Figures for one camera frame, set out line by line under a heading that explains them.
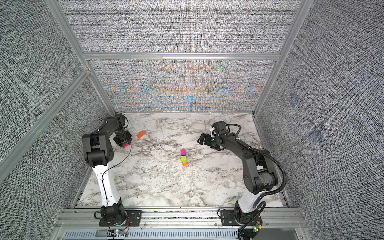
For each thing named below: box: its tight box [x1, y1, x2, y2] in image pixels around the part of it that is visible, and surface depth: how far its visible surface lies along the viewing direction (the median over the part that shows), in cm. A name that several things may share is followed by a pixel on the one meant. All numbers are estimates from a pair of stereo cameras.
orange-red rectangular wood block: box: [136, 130, 146, 139], surface depth 108 cm
